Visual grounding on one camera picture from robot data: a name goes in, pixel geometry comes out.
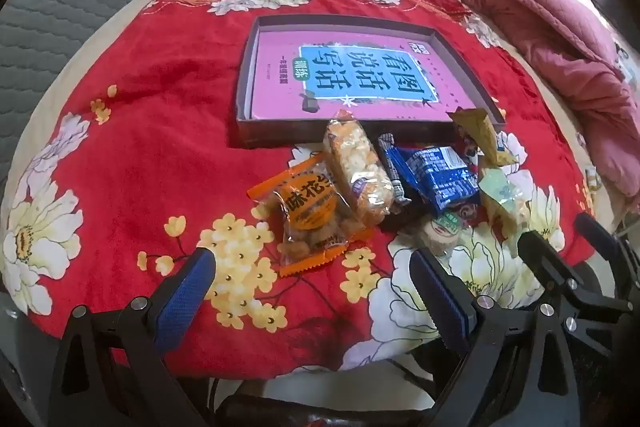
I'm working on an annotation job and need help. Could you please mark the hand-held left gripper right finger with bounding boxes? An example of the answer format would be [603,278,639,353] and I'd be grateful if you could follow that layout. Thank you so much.
[410,248,581,427]

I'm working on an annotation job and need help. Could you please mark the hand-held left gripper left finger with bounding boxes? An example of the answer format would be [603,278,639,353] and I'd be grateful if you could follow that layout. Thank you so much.
[47,247,218,427]

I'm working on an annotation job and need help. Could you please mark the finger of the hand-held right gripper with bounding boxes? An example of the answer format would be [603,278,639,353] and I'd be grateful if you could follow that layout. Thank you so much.
[517,231,631,333]
[574,213,640,288]

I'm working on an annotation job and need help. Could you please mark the pale green snack packet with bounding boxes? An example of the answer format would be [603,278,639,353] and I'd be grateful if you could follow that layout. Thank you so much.
[477,167,533,258]

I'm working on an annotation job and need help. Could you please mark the blue snack packet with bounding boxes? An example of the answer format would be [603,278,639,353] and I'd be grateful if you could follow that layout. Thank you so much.
[390,146,481,218]

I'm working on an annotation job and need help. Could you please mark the brown chocolate bar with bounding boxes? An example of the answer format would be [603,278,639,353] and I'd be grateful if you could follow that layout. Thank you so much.
[377,134,426,228]

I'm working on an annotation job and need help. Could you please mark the red snack packet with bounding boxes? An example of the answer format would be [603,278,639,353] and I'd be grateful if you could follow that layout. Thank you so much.
[454,123,486,228]

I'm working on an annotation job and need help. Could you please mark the orange snack packet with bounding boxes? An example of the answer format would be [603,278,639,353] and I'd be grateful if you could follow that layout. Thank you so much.
[247,152,363,278]

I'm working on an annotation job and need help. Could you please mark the clear rice cracker packet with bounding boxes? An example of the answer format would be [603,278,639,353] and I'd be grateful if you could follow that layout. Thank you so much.
[322,109,396,225]

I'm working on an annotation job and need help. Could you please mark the dark cardboard box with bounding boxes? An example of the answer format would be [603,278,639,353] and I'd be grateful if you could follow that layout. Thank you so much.
[235,14,506,150]

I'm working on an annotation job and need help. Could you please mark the red floral blanket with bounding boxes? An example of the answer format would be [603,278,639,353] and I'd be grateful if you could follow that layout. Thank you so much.
[0,0,598,380]

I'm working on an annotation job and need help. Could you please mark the pink quilt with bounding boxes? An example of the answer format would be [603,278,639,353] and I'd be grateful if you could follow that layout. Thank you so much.
[419,0,640,198]

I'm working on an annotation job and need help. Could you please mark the pink book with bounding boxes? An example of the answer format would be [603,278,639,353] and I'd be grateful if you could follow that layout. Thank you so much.
[250,29,453,122]

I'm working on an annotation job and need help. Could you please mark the grey quilted headboard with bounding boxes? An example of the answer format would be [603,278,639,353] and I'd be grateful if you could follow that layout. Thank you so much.
[0,0,211,182]

